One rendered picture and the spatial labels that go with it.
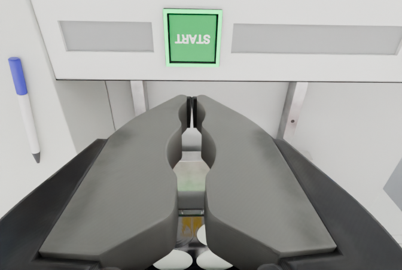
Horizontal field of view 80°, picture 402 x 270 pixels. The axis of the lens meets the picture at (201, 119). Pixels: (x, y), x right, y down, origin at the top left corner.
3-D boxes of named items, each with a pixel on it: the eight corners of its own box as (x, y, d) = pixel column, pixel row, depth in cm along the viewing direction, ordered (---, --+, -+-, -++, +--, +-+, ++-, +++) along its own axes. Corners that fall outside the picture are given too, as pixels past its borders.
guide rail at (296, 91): (261, 231, 67) (264, 242, 64) (253, 231, 66) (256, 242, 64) (308, 51, 40) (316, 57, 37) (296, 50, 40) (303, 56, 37)
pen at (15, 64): (40, 165, 31) (16, 60, 24) (32, 164, 31) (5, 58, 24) (44, 160, 32) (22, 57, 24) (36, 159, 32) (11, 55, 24)
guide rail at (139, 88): (163, 233, 66) (161, 243, 63) (155, 233, 66) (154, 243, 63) (142, 48, 39) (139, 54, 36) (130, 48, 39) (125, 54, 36)
